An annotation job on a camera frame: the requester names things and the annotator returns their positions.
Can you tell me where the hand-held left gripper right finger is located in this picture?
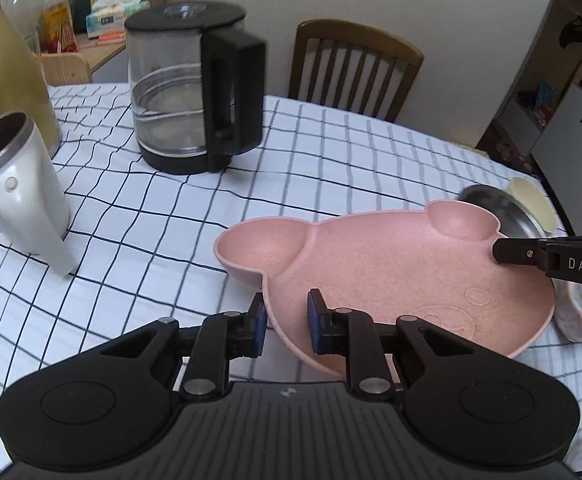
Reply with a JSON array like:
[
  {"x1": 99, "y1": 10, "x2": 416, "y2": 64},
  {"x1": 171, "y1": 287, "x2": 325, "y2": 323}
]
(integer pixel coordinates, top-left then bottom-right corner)
[{"x1": 306, "y1": 288, "x2": 472, "y2": 397}]

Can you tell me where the white steel tumbler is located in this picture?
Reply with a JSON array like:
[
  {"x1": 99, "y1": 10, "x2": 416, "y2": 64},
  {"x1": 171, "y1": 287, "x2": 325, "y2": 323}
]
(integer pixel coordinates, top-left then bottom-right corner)
[{"x1": 0, "y1": 111, "x2": 76, "y2": 276}]

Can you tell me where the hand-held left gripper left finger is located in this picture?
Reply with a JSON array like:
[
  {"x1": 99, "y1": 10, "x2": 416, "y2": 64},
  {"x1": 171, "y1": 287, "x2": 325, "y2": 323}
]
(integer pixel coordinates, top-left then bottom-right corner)
[{"x1": 98, "y1": 292, "x2": 268, "y2": 401}]

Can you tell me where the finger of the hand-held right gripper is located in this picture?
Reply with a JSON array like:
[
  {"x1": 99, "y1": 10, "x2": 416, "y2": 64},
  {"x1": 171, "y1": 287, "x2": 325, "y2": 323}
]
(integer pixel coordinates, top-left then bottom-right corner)
[{"x1": 492, "y1": 236, "x2": 546, "y2": 272}]

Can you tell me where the wooden side cabinet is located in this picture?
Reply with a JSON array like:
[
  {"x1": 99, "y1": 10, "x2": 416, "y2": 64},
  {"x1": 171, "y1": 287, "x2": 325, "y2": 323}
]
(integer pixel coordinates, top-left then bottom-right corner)
[{"x1": 36, "y1": 0, "x2": 172, "y2": 86}]

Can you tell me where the tissue box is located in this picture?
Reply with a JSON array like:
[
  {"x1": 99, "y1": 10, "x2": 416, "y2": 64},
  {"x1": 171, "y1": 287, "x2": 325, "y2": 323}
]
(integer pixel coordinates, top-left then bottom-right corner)
[{"x1": 85, "y1": 0, "x2": 151, "y2": 38}]

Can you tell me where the beige thermos jug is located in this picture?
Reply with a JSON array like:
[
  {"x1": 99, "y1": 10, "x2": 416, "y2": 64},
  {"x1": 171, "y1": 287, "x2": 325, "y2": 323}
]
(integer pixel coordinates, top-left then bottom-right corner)
[{"x1": 0, "y1": 0, "x2": 63, "y2": 158}]

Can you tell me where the white lower cabinet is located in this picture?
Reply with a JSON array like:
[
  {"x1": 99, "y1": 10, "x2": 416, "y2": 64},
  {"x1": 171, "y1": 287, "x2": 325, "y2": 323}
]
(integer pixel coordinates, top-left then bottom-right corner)
[{"x1": 528, "y1": 80, "x2": 582, "y2": 196}]

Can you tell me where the large stainless steel bowl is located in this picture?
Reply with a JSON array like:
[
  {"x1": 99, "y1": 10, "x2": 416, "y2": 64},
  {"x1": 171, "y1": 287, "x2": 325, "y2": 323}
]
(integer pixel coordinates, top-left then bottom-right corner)
[{"x1": 458, "y1": 185, "x2": 552, "y2": 241}]

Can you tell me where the brown wooden slatted chair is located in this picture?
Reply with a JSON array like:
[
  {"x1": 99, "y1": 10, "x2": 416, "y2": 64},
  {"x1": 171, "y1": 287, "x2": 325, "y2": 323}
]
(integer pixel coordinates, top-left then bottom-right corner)
[{"x1": 288, "y1": 19, "x2": 425, "y2": 123}]

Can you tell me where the black hanging bag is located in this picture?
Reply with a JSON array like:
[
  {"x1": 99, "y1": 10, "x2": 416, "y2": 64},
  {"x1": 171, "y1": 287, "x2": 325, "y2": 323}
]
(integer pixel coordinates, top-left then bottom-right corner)
[{"x1": 558, "y1": 16, "x2": 582, "y2": 51}]

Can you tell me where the pink bear-shaped plate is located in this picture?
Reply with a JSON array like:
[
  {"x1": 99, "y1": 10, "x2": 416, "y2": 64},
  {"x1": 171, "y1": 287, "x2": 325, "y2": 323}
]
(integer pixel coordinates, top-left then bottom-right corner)
[{"x1": 214, "y1": 200, "x2": 556, "y2": 378}]

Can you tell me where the orange snack bag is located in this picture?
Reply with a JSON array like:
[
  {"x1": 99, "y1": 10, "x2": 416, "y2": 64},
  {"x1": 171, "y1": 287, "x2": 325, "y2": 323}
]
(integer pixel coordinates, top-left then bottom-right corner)
[{"x1": 38, "y1": 0, "x2": 79, "y2": 55}]

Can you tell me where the cream bowl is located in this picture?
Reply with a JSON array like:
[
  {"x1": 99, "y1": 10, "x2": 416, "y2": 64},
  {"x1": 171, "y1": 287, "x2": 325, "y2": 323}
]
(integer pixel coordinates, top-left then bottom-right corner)
[{"x1": 508, "y1": 176, "x2": 562, "y2": 233}]

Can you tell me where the pink steel-lined bowl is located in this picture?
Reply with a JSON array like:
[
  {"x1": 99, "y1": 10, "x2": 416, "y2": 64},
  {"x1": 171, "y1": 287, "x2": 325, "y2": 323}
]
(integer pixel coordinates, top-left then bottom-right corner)
[{"x1": 553, "y1": 280, "x2": 582, "y2": 343}]

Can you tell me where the black white checkered tablecloth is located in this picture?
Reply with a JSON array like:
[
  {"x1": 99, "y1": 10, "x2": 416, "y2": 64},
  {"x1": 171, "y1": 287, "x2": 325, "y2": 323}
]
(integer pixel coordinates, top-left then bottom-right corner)
[{"x1": 0, "y1": 82, "x2": 582, "y2": 480}]

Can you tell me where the glass electric kettle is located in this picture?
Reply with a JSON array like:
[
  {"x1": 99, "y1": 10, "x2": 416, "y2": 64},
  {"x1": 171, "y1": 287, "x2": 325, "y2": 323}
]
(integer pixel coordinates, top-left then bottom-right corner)
[{"x1": 124, "y1": 1, "x2": 267, "y2": 176}]

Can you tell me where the black desk organizer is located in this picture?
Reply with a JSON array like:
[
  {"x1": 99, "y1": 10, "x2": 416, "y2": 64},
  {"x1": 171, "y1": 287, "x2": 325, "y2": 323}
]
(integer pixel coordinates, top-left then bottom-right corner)
[{"x1": 68, "y1": 0, "x2": 134, "y2": 33}]

